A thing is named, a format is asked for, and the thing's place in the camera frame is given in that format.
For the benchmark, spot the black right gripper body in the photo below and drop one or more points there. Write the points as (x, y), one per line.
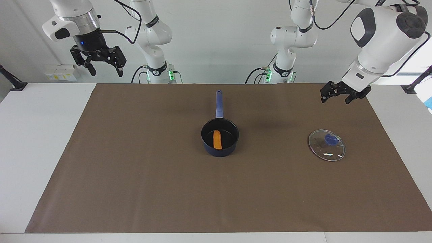
(89, 42)

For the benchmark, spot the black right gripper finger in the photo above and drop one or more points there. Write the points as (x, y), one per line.
(119, 59)
(91, 71)

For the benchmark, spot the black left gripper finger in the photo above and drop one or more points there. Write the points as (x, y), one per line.
(353, 98)
(329, 91)

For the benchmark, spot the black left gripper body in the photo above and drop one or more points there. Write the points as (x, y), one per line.
(348, 90)

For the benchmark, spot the glass lid with purple knob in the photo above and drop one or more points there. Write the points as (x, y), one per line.
(326, 148)

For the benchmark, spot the yellow corn cob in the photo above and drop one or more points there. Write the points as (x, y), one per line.
(217, 140)

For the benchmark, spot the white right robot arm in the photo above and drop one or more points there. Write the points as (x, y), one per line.
(155, 33)

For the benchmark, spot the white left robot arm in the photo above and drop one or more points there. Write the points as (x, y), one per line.
(381, 50)

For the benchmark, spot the blue object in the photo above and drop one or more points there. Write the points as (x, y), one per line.
(429, 103)

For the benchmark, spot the brown table mat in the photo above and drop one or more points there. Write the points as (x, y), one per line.
(135, 185)

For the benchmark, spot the white wall outlet box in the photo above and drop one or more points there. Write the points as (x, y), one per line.
(60, 73)

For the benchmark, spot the black camera stand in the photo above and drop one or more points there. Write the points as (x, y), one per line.
(15, 85)
(410, 88)

